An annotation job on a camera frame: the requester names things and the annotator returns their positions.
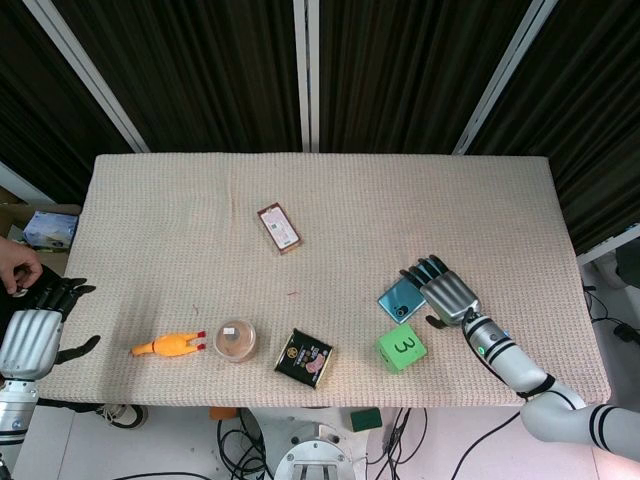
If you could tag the person's bare hand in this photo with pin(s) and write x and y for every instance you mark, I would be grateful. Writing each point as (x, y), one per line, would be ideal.
(17, 267)

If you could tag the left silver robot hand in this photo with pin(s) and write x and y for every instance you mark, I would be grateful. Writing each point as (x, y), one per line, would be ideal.
(31, 334)

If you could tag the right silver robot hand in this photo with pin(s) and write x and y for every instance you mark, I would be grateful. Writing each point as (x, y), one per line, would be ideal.
(450, 296)

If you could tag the blue smartphone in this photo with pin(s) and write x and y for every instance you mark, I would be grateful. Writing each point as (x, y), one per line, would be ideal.
(402, 302)

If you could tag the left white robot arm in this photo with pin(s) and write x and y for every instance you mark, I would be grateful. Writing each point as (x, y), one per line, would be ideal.
(14, 420)

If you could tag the robot base column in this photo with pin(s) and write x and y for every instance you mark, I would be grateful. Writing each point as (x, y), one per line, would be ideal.
(316, 452)

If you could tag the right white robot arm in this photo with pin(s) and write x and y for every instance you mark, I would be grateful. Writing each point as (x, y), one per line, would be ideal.
(530, 380)

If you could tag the blue tissue box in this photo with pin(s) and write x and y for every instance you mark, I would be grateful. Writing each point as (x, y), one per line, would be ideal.
(50, 229)

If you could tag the cardboard box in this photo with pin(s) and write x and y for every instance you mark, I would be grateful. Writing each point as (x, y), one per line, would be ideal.
(12, 210)

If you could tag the green foam number cube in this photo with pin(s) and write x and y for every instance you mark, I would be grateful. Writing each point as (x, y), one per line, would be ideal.
(402, 347)

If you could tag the white sneaker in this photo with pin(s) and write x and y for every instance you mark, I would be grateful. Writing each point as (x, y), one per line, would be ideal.
(122, 415)

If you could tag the yellow rubber chicken toy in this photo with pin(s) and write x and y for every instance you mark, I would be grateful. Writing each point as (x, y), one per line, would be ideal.
(167, 345)

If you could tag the beige woven table cloth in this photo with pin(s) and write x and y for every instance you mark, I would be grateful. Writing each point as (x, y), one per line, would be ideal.
(320, 250)

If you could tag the green block on floor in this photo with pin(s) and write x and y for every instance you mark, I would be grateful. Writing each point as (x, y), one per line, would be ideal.
(365, 419)

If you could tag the black luncheon meat can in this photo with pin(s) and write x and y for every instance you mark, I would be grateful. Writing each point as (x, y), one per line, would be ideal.
(303, 358)

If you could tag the brown snack package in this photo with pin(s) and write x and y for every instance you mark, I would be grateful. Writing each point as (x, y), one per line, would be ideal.
(280, 228)

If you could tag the round clear lidded container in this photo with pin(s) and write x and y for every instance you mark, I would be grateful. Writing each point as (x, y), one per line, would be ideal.
(235, 340)

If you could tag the orange object on floor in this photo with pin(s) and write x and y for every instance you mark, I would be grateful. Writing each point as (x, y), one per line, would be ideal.
(223, 413)

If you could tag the white curtain frame post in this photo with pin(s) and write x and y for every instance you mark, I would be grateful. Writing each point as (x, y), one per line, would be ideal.
(505, 75)
(90, 75)
(306, 75)

